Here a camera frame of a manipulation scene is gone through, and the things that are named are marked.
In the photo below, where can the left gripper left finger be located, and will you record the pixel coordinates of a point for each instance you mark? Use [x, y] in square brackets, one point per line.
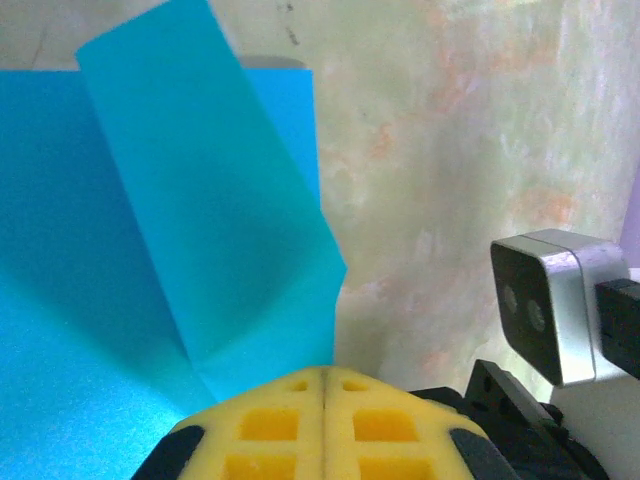
[260, 435]

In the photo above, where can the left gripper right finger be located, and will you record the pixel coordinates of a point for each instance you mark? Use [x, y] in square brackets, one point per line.
[400, 435]

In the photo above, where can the blue paper sheet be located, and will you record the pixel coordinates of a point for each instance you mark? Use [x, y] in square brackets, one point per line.
[150, 225]

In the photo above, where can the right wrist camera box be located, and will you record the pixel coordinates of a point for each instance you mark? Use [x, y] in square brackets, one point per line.
[555, 310]

